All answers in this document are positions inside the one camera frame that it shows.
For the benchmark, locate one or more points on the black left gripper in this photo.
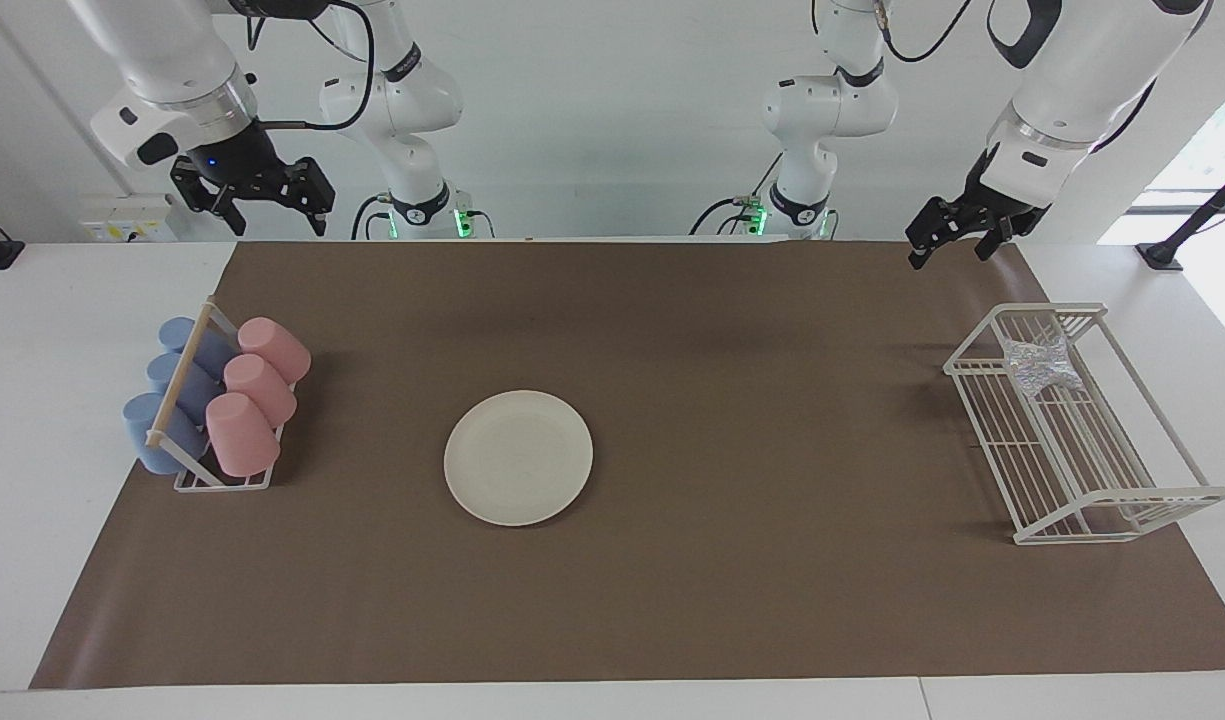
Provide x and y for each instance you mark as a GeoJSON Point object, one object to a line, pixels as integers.
{"type": "Point", "coordinates": [982, 205]}

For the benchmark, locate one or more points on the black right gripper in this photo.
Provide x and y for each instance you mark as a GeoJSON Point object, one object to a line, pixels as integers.
{"type": "Point", "coordinates": [247, 165]}

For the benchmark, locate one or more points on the silver foil bag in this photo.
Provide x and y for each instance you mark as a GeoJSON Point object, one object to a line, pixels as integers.
{"type": "Point", "coordinates": [1037, 368]}

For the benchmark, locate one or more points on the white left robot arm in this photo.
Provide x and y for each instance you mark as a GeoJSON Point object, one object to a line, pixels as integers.
{"type": "Point", "coordinates": [1092, 70]}

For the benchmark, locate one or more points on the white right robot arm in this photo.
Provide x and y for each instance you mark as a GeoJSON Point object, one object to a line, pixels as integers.
{"type": "Point", "coordinates": [172, 60]}

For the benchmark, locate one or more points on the cream round plate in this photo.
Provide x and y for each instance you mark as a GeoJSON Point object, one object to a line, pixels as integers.
{"type": "Point", "coordinates": [518, 458]}

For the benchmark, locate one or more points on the pink plastic cup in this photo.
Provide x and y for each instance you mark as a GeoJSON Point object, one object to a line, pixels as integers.
{"type": "Point", "coordinates": [242, 435]}
{"type": "Point", "coordinates": [262, 388]}
{"type": "Point", "coordinates": [275, 347]}

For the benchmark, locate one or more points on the blue plastic cup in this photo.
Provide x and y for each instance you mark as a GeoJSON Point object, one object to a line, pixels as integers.
{"type": "Point", "coordinates": [194, 388]}
{"type": "Point", "coordinates": [144, 425]}
{"type": "Point", "coordinates": [212, 350]}

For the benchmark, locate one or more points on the white cup holder rack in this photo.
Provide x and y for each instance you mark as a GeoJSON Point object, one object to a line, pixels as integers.
{"type": "Point", "coordinates": [184, 372]}

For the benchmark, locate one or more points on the brown table mat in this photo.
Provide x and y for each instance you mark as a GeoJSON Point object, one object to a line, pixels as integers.
{"type": "Point", "coordinates": [732, 600]}

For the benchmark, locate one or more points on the white wall power outlet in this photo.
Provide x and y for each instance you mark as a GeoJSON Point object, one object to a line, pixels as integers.
{"type": "Point", "coordinates": [127, 220]}

